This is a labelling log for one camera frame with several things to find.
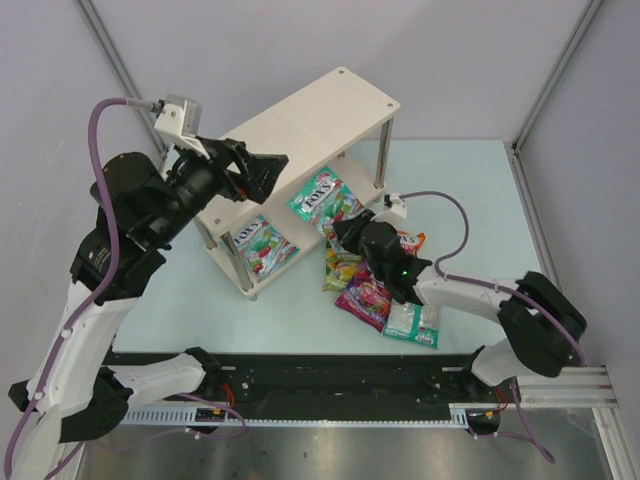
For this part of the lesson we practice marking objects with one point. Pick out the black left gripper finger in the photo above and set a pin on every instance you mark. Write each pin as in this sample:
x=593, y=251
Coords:
x=258, y=185
x=263, y=164

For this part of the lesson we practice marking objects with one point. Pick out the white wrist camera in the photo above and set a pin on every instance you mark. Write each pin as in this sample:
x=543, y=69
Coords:
x=395, y=209
x=178, y=121

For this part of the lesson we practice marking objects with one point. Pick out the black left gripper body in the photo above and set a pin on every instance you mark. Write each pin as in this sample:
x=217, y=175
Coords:
x=232, y=167

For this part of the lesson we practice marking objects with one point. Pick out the teal candy bag back side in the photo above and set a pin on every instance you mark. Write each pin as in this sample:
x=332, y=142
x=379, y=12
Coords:
x=419, y=324

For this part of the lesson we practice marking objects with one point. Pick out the teal cherry mint candy bag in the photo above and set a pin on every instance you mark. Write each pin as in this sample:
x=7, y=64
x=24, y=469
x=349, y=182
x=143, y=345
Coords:
x=323, y=200

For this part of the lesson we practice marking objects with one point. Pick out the white slotted cable duct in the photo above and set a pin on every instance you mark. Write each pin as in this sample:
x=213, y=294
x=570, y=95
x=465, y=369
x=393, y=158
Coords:
x=186, y=414

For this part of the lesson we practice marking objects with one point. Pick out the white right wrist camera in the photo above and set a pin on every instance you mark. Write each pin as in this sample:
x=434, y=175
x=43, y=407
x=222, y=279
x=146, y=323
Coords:
x=395, y=209

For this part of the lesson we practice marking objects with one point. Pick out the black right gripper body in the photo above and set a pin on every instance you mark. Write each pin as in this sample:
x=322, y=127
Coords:
x=355, y=228

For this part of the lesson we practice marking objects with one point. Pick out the purple Fox's berries candy bag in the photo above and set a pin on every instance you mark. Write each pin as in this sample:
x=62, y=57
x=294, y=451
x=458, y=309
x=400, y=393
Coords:
x=366, y=298

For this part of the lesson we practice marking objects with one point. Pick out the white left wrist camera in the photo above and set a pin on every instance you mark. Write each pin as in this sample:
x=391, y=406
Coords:
x=178, y=121

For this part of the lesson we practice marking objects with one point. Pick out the orange Fox's fruits candy bag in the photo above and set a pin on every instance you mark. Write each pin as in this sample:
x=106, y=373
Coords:
x=411, y=243

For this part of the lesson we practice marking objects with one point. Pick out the green Fox's spring tea bag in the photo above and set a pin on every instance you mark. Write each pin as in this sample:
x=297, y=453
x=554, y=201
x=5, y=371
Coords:
x=340, y=268

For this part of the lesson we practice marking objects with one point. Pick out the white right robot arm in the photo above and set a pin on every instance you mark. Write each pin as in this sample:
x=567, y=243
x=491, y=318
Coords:
x=542, y=327

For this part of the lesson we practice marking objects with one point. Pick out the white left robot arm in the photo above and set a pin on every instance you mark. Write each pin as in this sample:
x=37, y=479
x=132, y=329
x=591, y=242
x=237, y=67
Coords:
x=141, y=211

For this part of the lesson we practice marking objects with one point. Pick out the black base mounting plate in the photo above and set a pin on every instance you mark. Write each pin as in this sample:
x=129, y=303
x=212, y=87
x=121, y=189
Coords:
x=349, y=385

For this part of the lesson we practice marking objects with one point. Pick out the teal Fox's mint candy bag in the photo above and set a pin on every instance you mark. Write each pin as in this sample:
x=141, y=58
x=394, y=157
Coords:
x=263, y=249

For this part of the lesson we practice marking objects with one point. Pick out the light wooden two-tier shelf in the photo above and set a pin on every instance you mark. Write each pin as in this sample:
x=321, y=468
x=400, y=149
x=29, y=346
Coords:
x=339, y=121

